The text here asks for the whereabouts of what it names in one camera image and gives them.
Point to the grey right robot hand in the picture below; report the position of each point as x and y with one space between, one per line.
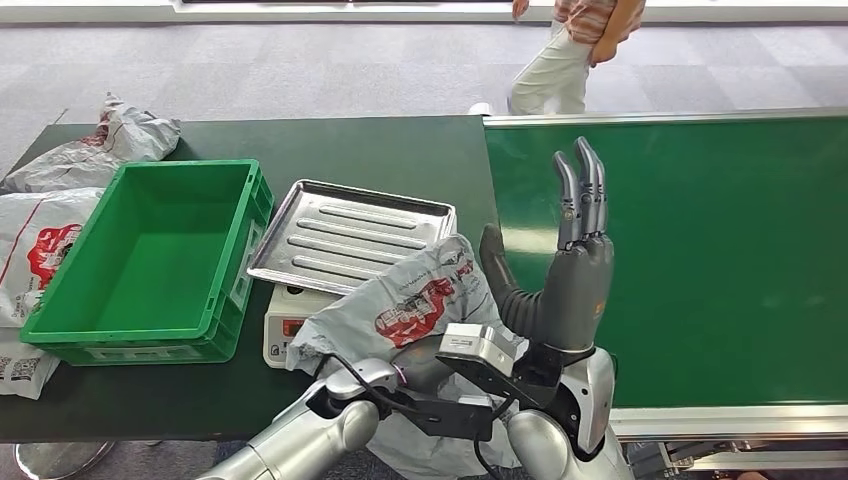
570 305

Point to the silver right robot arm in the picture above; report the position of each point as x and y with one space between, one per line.
586 397

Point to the crumpled grey courier bag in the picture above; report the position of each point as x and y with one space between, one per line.
132 136

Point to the person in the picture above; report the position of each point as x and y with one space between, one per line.
556 79

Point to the round metal stand base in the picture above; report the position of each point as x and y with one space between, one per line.
60 464

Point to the green conveyor belt aluminium frame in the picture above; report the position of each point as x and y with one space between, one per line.
729 265

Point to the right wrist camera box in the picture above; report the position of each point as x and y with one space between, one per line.
474 344

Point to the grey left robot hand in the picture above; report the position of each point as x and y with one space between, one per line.
424 368

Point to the flat white courier bag red print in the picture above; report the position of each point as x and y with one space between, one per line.
40 232

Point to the steel scale tray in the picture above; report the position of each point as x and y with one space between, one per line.
351 232

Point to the grey courier bag red print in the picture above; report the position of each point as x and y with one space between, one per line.
411 291

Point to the small white round object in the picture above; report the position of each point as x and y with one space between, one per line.
480 109

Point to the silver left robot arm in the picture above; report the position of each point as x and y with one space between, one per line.
311 437

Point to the white courier bag QR label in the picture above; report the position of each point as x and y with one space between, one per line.
20 371

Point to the green plastic basket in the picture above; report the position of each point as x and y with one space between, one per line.
166 232

